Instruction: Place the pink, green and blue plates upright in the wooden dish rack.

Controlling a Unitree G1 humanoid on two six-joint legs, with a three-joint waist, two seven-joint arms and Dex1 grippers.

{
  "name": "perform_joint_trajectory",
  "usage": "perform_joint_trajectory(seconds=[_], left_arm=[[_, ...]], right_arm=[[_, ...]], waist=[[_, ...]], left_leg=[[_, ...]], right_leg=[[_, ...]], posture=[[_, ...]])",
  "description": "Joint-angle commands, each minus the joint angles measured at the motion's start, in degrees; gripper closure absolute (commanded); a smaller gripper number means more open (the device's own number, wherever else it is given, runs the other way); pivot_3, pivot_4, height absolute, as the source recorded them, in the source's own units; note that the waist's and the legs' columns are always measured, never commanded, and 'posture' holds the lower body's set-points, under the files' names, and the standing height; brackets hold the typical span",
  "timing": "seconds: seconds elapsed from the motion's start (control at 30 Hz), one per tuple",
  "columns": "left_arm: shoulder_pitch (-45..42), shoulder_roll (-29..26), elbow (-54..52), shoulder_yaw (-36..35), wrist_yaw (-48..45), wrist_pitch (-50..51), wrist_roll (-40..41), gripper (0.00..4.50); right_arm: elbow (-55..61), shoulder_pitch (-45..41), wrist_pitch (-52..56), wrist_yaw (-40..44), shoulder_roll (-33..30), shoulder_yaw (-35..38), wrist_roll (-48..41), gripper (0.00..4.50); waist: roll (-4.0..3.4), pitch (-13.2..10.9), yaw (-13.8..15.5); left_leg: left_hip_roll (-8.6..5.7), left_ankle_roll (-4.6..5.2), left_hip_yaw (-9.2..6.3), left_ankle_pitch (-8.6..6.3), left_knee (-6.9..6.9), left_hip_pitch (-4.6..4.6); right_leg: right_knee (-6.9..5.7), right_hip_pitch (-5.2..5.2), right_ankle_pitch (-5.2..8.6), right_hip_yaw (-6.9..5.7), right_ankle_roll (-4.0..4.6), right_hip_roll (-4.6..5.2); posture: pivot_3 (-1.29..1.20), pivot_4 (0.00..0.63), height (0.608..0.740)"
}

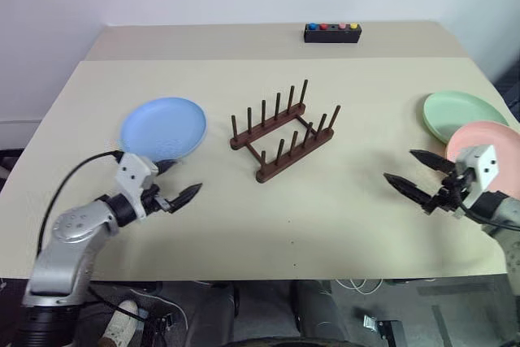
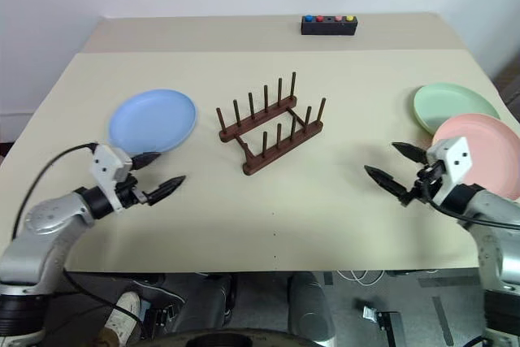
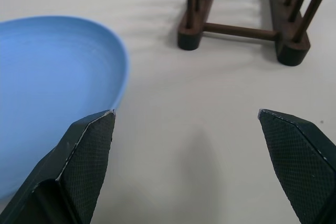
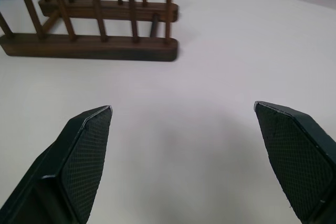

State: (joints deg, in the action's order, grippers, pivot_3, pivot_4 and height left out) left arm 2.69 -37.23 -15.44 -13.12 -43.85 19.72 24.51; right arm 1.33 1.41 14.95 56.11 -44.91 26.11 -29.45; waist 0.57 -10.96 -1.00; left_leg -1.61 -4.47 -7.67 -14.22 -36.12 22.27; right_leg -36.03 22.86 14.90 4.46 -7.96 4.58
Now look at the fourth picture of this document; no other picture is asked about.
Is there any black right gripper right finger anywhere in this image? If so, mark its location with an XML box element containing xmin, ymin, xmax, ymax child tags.
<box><xmin>253</xmin><ymin>100</ymin><xmax>336</xmax><ymax>224</ymax></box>

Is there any wooden dish rack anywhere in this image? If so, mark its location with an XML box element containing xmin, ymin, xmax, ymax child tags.
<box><xmin>0</xmin><ymin>0</ymin><xmax>180</xmax><ymax>62</ymax></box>

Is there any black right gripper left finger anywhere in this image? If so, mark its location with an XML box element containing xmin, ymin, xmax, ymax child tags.
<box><xmin>0</xmin><ymin>105</ymin><xmax>114</xmax><ymax>224</ymax></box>

